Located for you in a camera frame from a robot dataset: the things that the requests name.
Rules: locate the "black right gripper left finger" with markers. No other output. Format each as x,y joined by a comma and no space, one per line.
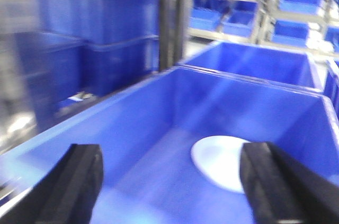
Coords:
67,194

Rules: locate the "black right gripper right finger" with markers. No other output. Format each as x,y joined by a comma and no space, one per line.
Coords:
280,189

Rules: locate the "pale blue round plate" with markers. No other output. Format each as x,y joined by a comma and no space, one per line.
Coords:
217,158

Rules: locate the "metal shelf with blue bins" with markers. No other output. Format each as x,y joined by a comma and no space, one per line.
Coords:
305,25

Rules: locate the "large blue bin near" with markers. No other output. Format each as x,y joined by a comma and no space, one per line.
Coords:
146,133

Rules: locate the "stacked blue crates left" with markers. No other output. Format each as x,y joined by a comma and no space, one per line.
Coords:
97,21

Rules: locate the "black vertical post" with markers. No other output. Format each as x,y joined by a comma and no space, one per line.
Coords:
173,31

